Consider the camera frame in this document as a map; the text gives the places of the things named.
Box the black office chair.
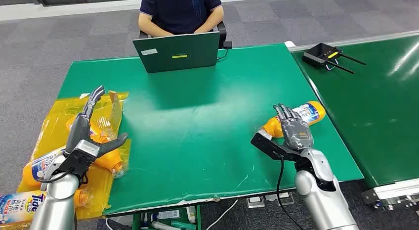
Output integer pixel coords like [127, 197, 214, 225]
[139, 21, 227, 49]

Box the black router with antennas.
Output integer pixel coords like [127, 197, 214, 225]
[302, 42, 367, 75]

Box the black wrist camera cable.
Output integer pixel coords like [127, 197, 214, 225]
[276, 154, 306, 230]

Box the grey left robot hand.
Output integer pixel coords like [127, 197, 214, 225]
[64, 85, 129, 159]

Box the yellow plastic bag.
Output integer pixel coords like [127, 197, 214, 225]
[0, 90, 132, 230]

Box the dark green conveyor belt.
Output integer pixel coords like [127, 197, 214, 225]
[288, 30, 419, 211]

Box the orange detergent bottle clear cap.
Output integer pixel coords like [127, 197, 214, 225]
[261, 100, 327, 139]

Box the dark green laptop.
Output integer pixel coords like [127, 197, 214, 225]
[132, 31, 221, 74]

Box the orange Tide detergent bottle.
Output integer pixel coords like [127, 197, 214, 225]
[0, 187, 95, 228]
[21, 146, 129, 190]

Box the white cable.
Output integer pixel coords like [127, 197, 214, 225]
[205, 199, 239, 230]

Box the white labelled box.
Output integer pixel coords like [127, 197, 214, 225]
[157, 210, 181, 220]

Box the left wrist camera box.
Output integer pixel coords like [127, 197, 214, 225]
[59, 140, 100, 179]

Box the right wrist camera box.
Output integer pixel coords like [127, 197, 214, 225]
[250, 130, 300, 162]

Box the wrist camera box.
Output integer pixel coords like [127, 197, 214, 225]
[250, 130, 300, 162]
[59, 140, 100, 179]

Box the orange bottle showing back label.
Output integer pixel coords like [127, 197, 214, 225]
[65, 115, 118, 144]

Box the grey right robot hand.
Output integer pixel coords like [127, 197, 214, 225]
[273, 103, 315, 153]

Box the person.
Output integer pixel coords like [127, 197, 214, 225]
[138, 0, 225, 38]

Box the white floor power socket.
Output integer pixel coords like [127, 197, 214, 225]
[265, 191, 294, 206]
[246, 195, 265, 209]

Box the teal bottle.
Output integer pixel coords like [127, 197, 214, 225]
[170, 220, 198, 230]

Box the small white bottle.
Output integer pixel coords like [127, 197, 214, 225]
[186, 206, 197, 225]

